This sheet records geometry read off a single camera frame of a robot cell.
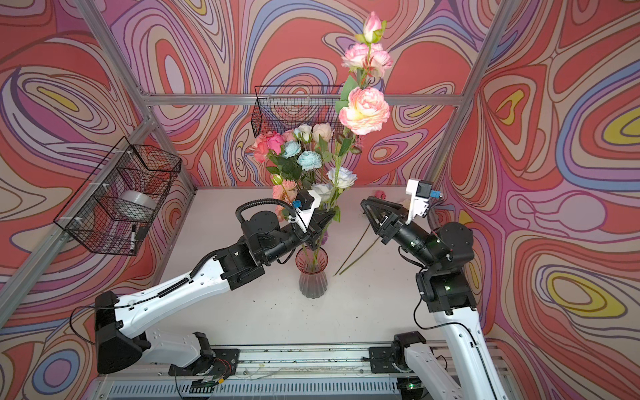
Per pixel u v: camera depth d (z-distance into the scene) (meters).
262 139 0.74
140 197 0.74
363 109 0.37
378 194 1.12
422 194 0.47
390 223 0.49
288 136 0.78
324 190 0.67
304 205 0.49
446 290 0.44
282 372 0.73
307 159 0.75
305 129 0.77
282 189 0.65
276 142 0.71
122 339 0.40
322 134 0.75
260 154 0.75
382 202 0.54
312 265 0.77
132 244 0.71
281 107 0.94
